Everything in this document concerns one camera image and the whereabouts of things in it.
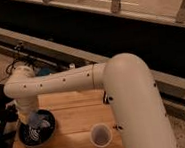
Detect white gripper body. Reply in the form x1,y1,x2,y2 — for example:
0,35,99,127
15,96,39,124

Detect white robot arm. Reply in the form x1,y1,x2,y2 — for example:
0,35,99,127
3,53,179,148

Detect dark ceramic bowl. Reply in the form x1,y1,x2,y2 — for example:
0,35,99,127
18,109,56,148

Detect black cable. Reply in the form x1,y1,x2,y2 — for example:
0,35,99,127
3,56,36,76

